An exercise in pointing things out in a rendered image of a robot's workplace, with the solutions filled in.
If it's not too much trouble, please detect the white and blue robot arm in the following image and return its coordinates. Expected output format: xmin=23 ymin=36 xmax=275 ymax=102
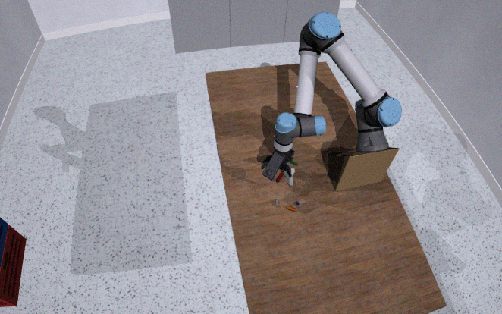
xmin=274 ymin=12 xmax=402 ymax=152

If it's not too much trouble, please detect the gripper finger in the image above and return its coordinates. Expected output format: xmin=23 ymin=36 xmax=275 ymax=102
xmin=261 ymin=155 xmax=270 ymax=169
xmin=283 ymin=164 xmax=295 ymax=186

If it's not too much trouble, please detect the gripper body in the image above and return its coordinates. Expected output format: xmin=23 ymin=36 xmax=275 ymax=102
xmin=272 ymin=147 xmax=294 ymax=170

